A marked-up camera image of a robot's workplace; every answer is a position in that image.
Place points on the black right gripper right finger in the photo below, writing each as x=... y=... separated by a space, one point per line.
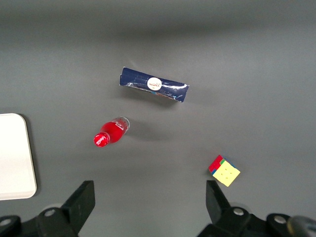
x=217 y=205

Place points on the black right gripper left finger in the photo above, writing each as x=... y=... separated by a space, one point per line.
x=79 y=207

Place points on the red coke bottle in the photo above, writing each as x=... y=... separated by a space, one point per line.
x=111 y=130

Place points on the pale pink plastic tray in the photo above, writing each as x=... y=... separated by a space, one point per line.
x=12 y=158

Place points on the multicoloured puzzle cube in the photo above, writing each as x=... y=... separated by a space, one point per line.
x=225 y=174

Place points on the dark blue snack packet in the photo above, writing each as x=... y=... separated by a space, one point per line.
x=138 y=79

